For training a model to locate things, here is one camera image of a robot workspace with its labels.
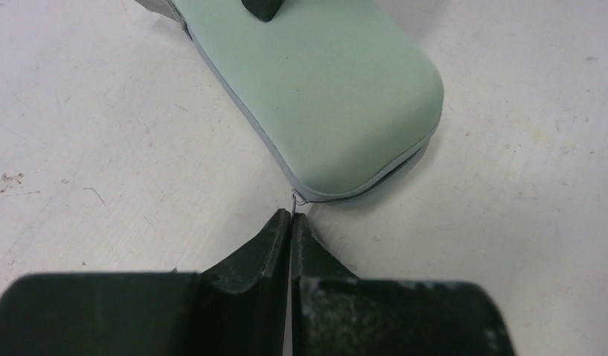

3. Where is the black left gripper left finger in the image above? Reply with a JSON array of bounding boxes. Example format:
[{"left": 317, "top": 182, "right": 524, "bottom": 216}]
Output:
[{"left": 0, "top": 209, "right": 291, "bottom": 355}]

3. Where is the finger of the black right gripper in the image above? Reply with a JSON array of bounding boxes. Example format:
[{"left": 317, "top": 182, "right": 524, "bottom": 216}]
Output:
[{"left": 241, "top": 0, "right": 284, "bottom": 22}]

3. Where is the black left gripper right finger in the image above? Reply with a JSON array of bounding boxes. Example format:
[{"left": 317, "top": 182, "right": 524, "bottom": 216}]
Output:
[{"left": 291, "top": 213, "right": 515, "bottom": 355}]

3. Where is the mint green umbrella case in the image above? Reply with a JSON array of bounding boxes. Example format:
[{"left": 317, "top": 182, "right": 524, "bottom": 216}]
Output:
[{"left": 142, "top": 0, "right": 444, "bottom": 203}]

